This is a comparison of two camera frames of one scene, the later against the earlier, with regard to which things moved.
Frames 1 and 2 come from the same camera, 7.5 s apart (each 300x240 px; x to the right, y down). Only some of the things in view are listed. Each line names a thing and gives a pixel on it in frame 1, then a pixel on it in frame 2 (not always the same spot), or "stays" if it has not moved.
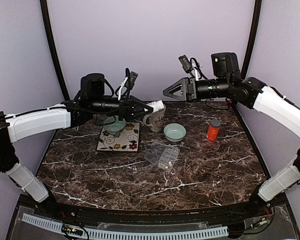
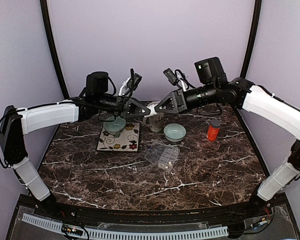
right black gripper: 190,93 → 181,103
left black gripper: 127,111 stays
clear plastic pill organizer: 160,154 stays
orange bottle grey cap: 213,130 stays
